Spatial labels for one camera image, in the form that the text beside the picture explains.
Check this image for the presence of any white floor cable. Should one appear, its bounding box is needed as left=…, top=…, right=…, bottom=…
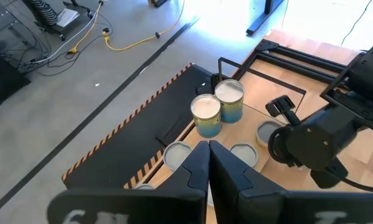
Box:
left=26, top=0, right=103, bottom=65

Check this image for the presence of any black case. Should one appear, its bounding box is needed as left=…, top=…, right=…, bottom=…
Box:
left=0, top=46, right=32, bottom=109

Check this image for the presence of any black hazard striped floor mat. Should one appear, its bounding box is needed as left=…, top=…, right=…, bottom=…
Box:
left=61, top=62, right=226, bottom=191

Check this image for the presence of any yellow floor cable with plug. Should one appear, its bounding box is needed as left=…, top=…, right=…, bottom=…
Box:
left=102, top=0, right=187, bottom=52

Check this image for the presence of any tall blue yellow can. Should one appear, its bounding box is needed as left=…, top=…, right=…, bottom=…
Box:
left=190, top=93, right=222, bottom=139
left=214, top=78, right=245, bottom=124

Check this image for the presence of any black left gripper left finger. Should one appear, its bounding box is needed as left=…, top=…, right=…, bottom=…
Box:
left=156, top=140, right=211, bottom=191

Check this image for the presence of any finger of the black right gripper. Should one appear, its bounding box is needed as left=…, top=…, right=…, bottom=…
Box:
left=309, top=157, right=349, bottom=190
left=265, top=95, right=301, bottom=126

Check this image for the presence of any black stand leg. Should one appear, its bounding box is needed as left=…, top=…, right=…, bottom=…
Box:
left=245, top=0, right=284, bottom=36

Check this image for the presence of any small grey lidded can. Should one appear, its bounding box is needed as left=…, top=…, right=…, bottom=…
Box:
left=255, top=120, right=283, bottom=149

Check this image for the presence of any white paper sheet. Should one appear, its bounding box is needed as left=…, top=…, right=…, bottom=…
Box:
left=56, top=7, right=80, bottom=28

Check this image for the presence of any black white striped fabric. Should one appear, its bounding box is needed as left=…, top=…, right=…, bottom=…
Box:
left=29, top=0, right=59, bottom=26

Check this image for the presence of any black rolling base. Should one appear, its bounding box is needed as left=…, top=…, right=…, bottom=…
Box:
left=42, top=0, right=95, bottom=42

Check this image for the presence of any thin black floor cable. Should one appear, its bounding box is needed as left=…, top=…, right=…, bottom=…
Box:
left=339, top=0, right=373, bottom=47

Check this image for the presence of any black floor cable bundle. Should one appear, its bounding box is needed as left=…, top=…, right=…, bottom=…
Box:
left=16, top=17, right=114, bottom=78

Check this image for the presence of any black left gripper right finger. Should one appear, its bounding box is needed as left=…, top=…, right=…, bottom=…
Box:
left=208, top=139, right=286, bottom=224

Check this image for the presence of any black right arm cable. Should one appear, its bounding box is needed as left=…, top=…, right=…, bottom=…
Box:
left=267, top=126, right=373, bottom=194

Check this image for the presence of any wooden shelf with wire frame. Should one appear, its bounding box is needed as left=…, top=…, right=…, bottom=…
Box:
left=133, top=57, right=308, bottom=224

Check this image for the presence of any orange patterned can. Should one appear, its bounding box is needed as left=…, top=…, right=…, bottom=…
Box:
left=229, top=142, right=258, bottom=169

